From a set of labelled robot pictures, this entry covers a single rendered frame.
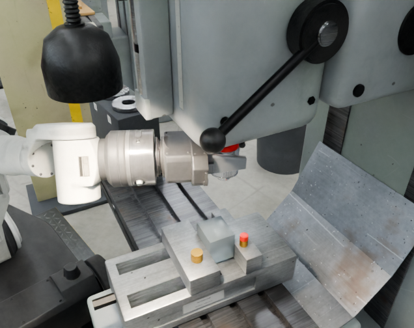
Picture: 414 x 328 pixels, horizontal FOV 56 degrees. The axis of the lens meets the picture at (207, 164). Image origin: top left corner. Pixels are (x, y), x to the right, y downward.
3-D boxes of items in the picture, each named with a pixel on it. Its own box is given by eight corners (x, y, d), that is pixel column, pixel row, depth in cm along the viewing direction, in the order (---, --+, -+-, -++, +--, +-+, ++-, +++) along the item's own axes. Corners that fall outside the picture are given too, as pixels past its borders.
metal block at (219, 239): (209, 265, 74) (209, 243, 71) (196, 245, 79) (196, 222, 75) (234, 256, 76) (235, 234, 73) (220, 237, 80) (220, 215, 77)
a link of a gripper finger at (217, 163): (245, 169, 62) (206, 171, 61) (246, 152, 60) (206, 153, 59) (246, 175, 60) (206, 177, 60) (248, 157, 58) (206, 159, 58)
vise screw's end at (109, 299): (95, 312, 70) (93, 305, 69) (93, 304, 71) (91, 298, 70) (116, 304, 72) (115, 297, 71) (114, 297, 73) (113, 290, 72)
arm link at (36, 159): (68, 125, 55) (15, 124, 62) (74, 187, 56) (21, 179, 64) (104, 122, 60) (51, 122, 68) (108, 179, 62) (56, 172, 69)
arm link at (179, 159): (209, 151, 54) (122, 155, 53) (208, 204, 60) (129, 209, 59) (201, 111, 65) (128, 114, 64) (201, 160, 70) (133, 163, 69)
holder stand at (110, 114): (125, 179, 111) (116, 115, 100) (96, 146, 126) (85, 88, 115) (163, 165, 116) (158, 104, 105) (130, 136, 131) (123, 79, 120)
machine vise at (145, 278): (129, 346, 69) (121, 306, 62) (109, 284, 80) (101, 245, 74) (293, 278, 81) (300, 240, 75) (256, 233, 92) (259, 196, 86)
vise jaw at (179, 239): (190, 296, 69) (189, 281, 67) (161, 241, 80) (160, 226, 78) (220, 284, 71) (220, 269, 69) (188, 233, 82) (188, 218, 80)
